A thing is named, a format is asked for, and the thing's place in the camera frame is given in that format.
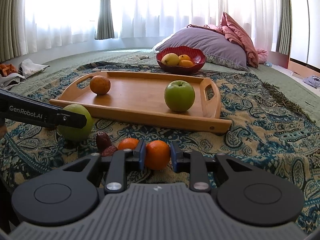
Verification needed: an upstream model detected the green curtain left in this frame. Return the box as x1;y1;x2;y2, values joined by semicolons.
95;0;114;40

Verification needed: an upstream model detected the yellow pear in bowl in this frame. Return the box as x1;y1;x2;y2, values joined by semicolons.
161;53;180;67

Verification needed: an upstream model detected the green curtain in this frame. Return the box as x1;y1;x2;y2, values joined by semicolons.
276;0;292;56
95;0;114;40

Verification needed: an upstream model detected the orange fruit in bowl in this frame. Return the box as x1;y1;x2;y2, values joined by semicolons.
178;60;194;68
179;54;191;61

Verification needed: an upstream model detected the pink blanket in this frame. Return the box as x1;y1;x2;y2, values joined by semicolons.
187;12;268;68

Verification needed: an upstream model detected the orange cloth far left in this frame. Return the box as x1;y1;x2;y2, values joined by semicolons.
0;64;18;77

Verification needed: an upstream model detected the paisley patterned throw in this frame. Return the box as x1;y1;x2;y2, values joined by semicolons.
1;70;319;233

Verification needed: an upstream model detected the dark red date upper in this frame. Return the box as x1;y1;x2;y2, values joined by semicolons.
96;132;112;153

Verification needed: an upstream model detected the purple pillow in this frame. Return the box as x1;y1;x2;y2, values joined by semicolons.
152;27;248;71

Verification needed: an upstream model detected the orange fruit in bowl front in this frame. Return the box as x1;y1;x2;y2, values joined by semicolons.
178;60;194;68

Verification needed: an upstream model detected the green apple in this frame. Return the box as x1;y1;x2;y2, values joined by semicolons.
164;80;195;112

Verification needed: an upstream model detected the lavender cloth on floor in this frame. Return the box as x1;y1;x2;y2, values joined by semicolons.
303;75;320;89

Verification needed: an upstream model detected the dark red date lower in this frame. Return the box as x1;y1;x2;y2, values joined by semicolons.
101;145;118;157

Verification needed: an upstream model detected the small tangerine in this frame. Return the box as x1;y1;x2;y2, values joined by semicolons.
144;140;171;170
118;138;139;150

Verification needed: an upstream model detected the green curtain right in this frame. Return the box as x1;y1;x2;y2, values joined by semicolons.
276;0;292;56

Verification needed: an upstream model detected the large pale green fruit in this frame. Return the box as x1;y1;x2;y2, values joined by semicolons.
57;104;93;141

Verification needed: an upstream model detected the orange fruit in bowl back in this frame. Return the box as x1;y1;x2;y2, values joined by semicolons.
179;54;191;61

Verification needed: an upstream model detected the wooden serving tray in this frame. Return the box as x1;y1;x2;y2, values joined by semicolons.
50;71;232;134

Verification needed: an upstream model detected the dark red date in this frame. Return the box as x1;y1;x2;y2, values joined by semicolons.
96;132;112;153
101;145;118;157

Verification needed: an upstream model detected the red fruit bowl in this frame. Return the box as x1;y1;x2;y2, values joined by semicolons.
156;46;206;75

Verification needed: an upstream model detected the large mottled orange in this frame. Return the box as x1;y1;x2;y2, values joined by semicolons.
89;75;111;95

